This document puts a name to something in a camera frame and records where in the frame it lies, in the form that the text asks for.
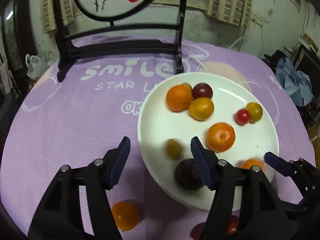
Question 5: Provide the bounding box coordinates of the small orange kumquat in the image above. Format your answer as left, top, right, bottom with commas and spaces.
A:
240, 159, 265, 170

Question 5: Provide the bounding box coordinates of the dark brown passion fruit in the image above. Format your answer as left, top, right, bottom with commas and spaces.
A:
174, 158, 203, 191

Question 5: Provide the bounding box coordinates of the olive green tomato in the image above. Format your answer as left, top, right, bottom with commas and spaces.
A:
165, 139, 182, 160

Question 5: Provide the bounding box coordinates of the yellow orange tomato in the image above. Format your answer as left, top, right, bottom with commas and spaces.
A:
189, 97, 214, 121

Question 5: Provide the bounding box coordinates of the large orange mandarin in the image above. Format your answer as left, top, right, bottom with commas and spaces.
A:
166, 85, 193, 112

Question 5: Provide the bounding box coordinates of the white round plate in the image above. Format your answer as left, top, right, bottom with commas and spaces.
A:
137, 73, 279, 212

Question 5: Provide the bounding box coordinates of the small red cherry tomato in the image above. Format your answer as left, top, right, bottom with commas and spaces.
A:
234, 109, 251, 126

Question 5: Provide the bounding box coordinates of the blue crumpled cloth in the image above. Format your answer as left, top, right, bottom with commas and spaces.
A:
276, 57, 313, 107

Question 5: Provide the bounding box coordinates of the purple printed tablecloth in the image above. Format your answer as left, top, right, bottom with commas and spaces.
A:
1, 40, 315, 239

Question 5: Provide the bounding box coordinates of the small green yellow tomato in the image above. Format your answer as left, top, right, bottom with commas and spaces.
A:
182, 82, 193, 91

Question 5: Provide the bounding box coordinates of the white plastic bag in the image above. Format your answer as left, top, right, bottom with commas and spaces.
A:
25, 54, 49, 81

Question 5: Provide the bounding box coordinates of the right checkered curtain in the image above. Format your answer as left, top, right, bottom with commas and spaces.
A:
207, 0, 253, 29

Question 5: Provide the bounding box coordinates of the checkered curtain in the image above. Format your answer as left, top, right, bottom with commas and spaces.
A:
40, 0, 75, 34
207, 0, 253, 29

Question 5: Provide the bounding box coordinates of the dark framed mirror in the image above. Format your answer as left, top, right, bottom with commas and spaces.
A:
1, 0, 26, 72

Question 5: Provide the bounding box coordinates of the left checkered curtain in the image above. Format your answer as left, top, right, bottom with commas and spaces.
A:
40, 0, 75, 34

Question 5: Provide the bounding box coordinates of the white power cable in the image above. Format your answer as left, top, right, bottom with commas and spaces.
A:
227, 36, 245, 49

